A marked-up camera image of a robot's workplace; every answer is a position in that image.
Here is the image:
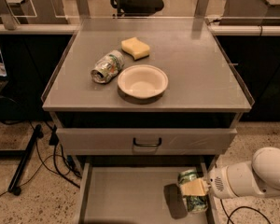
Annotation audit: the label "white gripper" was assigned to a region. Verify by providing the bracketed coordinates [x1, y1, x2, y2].
[180, 167, 237, 199]

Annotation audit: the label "green crushed can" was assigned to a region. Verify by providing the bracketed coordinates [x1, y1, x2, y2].
[177, 168, 208, 213]

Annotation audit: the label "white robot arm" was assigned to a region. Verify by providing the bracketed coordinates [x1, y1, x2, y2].
[179, 147, 280, 199]

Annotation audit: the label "open grey middle drawer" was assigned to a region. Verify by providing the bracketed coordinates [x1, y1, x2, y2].
[74, 156, 219, 224]

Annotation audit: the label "grey drawer cabinet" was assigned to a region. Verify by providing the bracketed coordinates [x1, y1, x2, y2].
[43, 18, 251, 224]

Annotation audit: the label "grey top drawer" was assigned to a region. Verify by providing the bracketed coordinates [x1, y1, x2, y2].
[56, 128, 237, 155]

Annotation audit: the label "silver crushed can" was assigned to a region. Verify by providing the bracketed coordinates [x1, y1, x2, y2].
[91, 50, 124, 84]

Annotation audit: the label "white paper bowl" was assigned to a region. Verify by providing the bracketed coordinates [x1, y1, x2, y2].
[118, 64, 168, 99]

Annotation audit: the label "yellow sponge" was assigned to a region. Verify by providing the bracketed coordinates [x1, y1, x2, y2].
[121, 37, 150, 60]

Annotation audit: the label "black stand leg with wheel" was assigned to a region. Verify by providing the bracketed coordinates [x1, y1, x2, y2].
[7, 124, 43, 196]

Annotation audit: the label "grey background table right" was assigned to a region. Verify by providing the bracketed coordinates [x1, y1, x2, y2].
[220, 0, 280, 26]

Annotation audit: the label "grey background table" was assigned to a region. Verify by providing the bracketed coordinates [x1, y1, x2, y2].
[0, 0, 69, 25]
[220, 0, 280, 26]

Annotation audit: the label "grey background table left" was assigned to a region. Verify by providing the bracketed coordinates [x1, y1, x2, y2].
[0, 0, 69, 25]

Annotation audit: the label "black floor cable right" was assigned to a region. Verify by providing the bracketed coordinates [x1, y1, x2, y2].
[219, 198, 273, 224]

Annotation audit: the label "black floor cable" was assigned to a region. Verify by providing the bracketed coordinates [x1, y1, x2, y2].
[0, 121, 83, 203]
[219, 198, 273, 224]

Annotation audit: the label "black drawer handle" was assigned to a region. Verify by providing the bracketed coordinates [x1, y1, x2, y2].
[133, 138, 162, 147]

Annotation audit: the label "black floor cable left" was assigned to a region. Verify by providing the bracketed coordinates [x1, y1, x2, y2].
[0, 121, 83, 203]

